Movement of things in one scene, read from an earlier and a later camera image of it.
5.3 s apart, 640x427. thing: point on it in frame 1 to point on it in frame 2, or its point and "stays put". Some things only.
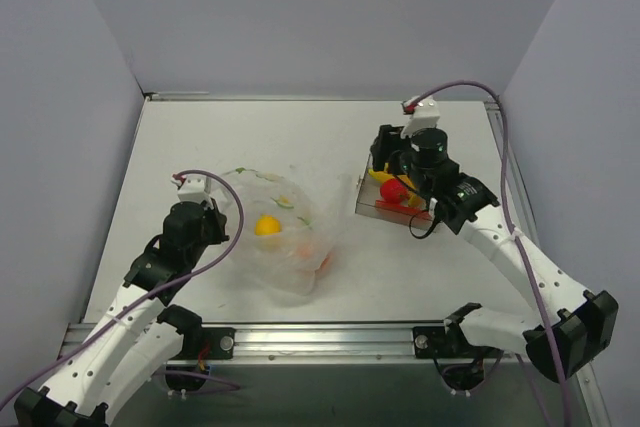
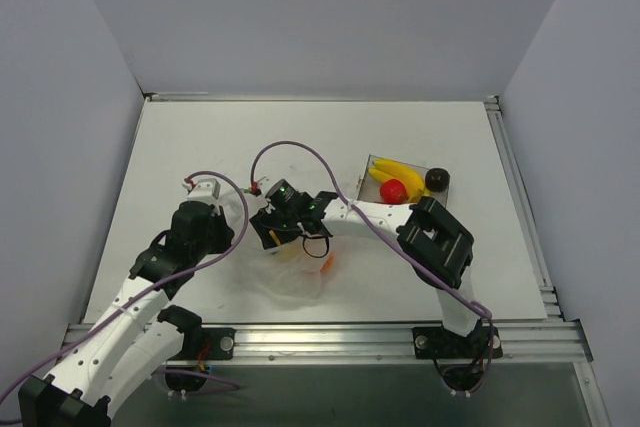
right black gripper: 383,143 to 267,229
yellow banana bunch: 414,199 stays put
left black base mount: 210,343 stays put
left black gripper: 214,226 stays put
